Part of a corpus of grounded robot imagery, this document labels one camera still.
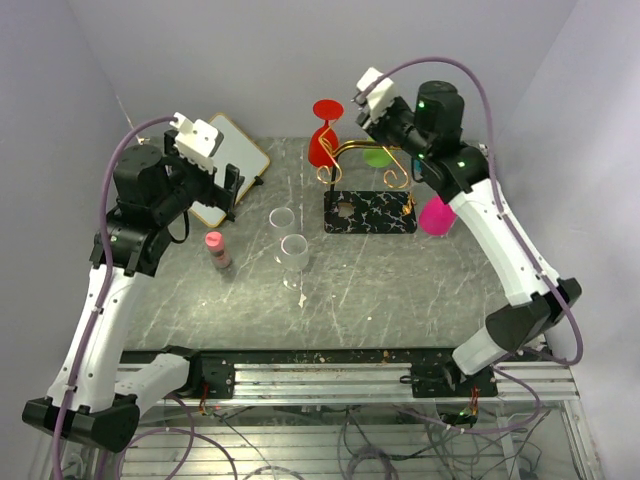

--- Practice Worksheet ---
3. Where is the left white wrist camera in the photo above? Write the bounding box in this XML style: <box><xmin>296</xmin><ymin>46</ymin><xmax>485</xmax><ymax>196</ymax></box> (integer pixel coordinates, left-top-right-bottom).
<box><xmin>170</xmin><ymin>112</ymin><xmax>224</xmax><ymax>175</ymax></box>

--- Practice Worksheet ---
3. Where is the gold framed whiteboard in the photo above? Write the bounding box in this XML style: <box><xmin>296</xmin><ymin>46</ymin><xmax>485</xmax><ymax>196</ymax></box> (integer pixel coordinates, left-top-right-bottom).
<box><xmin>191</xmin><ymin>113</ymin><xmax>270</xmax><ymax>228</ymax></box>

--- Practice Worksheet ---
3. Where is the blue plastic wine glass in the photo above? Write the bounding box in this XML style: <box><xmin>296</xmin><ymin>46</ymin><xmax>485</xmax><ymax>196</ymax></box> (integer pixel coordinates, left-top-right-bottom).
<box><xmin>411</xmin><ymin>159</ymin><xmax>422</xmax><ymax>182</ymax></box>

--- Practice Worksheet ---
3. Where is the front clear wine glass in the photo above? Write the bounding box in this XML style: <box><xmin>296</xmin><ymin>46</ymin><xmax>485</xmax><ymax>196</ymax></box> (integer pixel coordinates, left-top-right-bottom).
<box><xmin>277</xmin><ymin>234</ymin><xmax>309</xmax><ymax>291</ymax></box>

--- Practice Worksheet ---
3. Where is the aluminium mounting rail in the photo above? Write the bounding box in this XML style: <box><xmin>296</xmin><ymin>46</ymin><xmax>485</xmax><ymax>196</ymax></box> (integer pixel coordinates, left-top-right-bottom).
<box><xmin>207</xmin><ymin>362</ymin><xmax>580</xmax><ymax>406</ymax></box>

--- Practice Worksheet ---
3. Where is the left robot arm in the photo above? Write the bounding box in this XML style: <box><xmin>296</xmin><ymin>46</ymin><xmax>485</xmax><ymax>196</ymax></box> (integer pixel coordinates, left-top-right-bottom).
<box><xmin>22</xmin><ymin>121</ymin><xmax>244</xmax><ymax>453</ymax></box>

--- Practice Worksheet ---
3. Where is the pink capped small bottle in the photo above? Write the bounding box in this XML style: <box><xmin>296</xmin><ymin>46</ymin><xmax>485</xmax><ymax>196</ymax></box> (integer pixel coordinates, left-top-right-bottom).
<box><xmin>204</xmin><ymin>231</ymin><xmax>232</xmax><ymax>269</ymax></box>

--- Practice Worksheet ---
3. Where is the green plastic wine glass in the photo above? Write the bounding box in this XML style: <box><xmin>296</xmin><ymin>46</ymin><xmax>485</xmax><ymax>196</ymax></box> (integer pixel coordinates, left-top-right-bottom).
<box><xmin>362</xmin><ymin>149</ymin><xmax>392</xmax><ymax>169</ymax></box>

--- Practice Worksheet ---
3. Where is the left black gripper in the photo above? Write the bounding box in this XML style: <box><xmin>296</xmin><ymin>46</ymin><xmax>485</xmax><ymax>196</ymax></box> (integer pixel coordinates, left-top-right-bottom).
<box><xmin>154</xmin><ymin>129</ymin><xmax>244</xmax><ymax>223</ymax></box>

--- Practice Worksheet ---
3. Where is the gold wine glass rack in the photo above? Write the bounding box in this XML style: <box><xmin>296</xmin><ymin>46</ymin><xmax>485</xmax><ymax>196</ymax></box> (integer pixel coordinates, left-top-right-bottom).
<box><xmin>316</xmin><ymin>140</ymin><xmax>417</xmax><ymax>235</ymax></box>

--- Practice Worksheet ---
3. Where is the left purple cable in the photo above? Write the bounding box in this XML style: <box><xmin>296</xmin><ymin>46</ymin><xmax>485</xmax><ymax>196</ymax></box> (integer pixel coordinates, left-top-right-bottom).
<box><xmin>51</xmin><ymin>115</ymin><xmax>176</xmax><ymax>480</ymax></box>

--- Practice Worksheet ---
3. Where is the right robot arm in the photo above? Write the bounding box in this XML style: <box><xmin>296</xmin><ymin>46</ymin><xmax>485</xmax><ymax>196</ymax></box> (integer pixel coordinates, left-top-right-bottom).
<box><xmin>357</xmin><ymin>78</ymin><xmax>582</xmax><ymax>396</ymax></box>

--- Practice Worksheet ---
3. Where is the rear clear wine glass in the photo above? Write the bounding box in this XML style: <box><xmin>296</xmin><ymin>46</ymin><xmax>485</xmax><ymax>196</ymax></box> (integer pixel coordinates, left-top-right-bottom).
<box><xmin>268</xmin><ymin>207</ymin><xmax>297</xmax><ymax>238</ymax></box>

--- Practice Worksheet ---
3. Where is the magenta plastic wine glass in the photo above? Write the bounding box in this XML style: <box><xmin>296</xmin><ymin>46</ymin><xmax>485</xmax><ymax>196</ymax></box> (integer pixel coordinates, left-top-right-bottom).
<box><xmin>418</xmin><ymin>196</ymin><xmax>456</xmax><ymax>236</ymax></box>

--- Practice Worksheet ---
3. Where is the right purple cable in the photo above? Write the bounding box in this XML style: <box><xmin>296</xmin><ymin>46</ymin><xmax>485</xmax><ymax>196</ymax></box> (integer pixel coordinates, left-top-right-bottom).
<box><xmin>355</xmin><ymin>55</ymin><xmax>585</xmax><ymax>435</ymax></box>

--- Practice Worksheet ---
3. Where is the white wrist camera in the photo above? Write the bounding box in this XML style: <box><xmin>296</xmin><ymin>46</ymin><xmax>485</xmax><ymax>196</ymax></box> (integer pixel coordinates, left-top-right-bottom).
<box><xmin>170</xmin><ymin>112</ymin><xmax>224</xmax><ymax>175</ymax></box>
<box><xmin>353</xmin><ymin>67</ymin><xmax>398</xmax><ymax>129</ymax></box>

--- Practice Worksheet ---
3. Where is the clear wine glass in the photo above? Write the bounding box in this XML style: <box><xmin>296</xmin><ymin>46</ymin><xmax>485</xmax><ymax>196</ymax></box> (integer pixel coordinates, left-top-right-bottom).
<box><xmin>268</xmin><ymin>207</ymin><xmax>297</xmax><ymax>238</ymax></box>
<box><xmin>277</xmin><ymin>234</ymin><xmax>309</xmax><ymax>291</ymax></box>

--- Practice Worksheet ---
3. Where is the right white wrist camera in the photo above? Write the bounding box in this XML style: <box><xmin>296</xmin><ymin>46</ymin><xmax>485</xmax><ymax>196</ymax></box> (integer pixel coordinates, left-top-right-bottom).
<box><xmin>353</xmin><ymin>67</ymin><xmax>398</xmax><ymax>129</ymax></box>

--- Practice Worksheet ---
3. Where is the purple cable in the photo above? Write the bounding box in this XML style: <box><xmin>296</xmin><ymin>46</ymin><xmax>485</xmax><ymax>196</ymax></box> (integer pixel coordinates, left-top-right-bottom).
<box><xmin>51</xmin><ymin>115</ymin><xmax>176</xmax><ymax>480</ymax></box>
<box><xmin>355</xmin><ymin>55</ymin><xmax>585</xmax><ymax>435</ymax></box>

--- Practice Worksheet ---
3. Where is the red plastic wine glass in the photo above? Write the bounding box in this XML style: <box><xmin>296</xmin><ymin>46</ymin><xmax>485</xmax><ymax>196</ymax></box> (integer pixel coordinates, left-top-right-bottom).
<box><xmin>308</xmin><ymin>99</ymin><xmax>344</xmax><ymax>168</ymax></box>

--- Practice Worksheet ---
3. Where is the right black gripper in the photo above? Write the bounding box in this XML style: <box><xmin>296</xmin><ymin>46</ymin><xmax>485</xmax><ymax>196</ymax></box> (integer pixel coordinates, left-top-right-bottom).
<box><xmin>357</xmin><ymin>95</ymin><xmax>432</xmax><ymax>162</ymax></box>

